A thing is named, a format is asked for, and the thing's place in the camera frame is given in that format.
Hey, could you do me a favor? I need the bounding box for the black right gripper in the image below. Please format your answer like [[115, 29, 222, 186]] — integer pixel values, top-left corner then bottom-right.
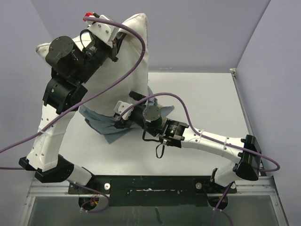
[[115, 91, 159, 137]]

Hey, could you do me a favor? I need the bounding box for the blue-grey pillowcase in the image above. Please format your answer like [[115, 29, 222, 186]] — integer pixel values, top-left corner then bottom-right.
[[79, 97, 174, 144]]

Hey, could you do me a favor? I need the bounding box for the cream white pillow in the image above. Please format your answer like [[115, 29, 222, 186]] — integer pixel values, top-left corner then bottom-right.
[[36, 13, 149, 117]]

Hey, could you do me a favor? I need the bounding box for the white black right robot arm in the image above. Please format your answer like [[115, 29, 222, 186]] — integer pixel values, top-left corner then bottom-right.
[[114, 91, 261, 193]]

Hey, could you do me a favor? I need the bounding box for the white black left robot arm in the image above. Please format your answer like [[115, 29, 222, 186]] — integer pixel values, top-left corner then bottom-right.
[[19, 33, 125, 194]]

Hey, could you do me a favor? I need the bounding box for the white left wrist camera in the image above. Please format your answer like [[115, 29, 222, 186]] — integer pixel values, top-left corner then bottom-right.
[[83, 19, 125, 48]]

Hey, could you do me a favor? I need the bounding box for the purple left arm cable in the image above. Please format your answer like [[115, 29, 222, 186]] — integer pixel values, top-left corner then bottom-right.
[[0, 16, 148, 214]]

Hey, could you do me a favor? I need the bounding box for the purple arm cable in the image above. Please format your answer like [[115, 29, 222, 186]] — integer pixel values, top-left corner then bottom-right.
[[0, 16, 148, 214], [116, 92, 281, 226]]

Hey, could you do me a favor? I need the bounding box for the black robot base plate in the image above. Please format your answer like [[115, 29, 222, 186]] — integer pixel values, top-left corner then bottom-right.
[[68, 175, 237, 213]]

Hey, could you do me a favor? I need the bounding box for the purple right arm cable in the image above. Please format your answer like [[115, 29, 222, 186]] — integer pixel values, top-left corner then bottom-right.
[[116, 92, 281, 226]]

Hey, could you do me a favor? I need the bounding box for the aluminium frame rail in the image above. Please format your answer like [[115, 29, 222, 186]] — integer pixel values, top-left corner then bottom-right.
[[18, 67, 289, 226]]

